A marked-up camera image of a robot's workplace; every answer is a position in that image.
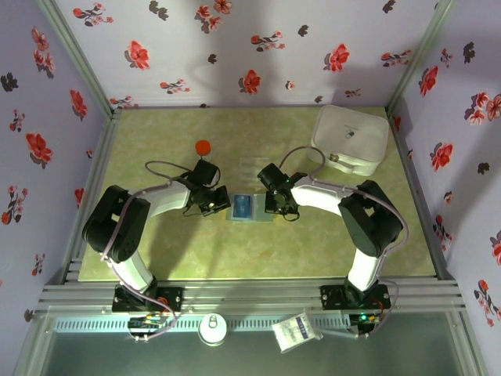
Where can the aluminium side rail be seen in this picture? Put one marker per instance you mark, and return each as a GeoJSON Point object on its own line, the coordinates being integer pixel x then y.
{"type": "Point", "coordinates": [407, 156]}
{"type": "Point", "coordinates": [101, 156]}

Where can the red-capped orange pill bottle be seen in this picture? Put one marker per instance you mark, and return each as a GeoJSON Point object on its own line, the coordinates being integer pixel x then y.
{"type": "Point", "coordinates": [202, 147]}

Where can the grey-green card holder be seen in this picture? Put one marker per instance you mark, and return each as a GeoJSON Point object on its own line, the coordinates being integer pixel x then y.
{"type": "Point", "coordinates": [258, 211]}

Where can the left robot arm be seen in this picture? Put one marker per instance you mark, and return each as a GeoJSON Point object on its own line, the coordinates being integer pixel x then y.
{"type": "Point", "coordinates": [113, 223]}

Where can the silver tin can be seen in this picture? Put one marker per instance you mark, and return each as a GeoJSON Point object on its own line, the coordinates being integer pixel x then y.
{"type": "Point", "coordinates": [213, 330]}

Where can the aluminium frame post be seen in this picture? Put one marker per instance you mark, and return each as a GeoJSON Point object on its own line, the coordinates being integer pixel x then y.
{"type": "Point", "coordinates": [423, 47]}
{"type": "Point", "coordinates": [73, 47]}

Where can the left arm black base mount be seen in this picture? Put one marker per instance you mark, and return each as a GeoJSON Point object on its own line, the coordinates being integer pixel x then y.
{"type": "Point", "coordinates": [168, 299]}

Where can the white label tag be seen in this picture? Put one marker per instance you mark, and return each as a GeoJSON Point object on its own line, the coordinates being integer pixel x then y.
{"type": "Point", "coordinates": [294, 333]}

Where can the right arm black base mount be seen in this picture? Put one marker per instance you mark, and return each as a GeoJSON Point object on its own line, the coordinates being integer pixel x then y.
{"type": "Point", "coordinates": [332, 297]}

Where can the aluminium front frame rail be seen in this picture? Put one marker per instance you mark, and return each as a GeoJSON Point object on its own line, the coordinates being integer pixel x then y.
{"type": "Point", "coordinates": [250, 295]}

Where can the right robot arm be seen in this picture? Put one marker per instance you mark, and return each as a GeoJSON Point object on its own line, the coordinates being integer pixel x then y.
{"type": "Point", "coordinates": [372, 219]}

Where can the white medicine box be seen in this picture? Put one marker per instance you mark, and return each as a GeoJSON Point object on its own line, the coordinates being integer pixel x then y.
{"type": "Point", "coordinates": [348, 135]}

